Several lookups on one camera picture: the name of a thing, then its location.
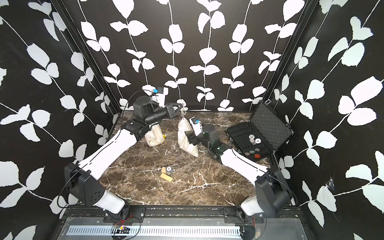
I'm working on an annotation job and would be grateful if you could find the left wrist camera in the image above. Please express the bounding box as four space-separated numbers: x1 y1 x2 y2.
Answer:
151 87 169 107

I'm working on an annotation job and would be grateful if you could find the cream cloth bag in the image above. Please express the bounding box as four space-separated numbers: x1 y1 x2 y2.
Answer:
178 118 199 158
145 123 165 147

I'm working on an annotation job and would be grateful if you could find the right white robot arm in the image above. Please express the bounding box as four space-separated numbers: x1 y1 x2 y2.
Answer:
185 124 297 218

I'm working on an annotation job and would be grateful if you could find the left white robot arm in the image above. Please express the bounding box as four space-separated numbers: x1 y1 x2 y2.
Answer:
63 96 183 220

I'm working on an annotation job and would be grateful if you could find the white slotted cable duct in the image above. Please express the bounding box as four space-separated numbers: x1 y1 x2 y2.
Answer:
64 226 241 238

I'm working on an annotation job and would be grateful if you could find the small grey metal cylinder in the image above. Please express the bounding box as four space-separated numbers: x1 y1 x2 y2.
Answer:
166 166 175 177

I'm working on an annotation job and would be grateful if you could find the open black foam case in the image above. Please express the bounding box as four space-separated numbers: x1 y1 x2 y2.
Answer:
226 101 295 162

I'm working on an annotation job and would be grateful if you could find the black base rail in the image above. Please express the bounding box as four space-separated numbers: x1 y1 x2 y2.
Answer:
58 205 308 227

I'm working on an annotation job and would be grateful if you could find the wooden rectangular block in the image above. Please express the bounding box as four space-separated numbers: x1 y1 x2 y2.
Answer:
161 173 174 182

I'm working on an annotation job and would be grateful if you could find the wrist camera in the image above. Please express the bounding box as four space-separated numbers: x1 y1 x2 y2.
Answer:
190 117 202 136
151 87 169 107

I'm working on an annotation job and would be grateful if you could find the beige bag drawstring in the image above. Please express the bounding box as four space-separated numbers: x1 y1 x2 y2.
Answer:
181 107 188 119

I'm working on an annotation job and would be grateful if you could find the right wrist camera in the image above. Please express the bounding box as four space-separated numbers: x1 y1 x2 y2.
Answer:
190 117 202 136

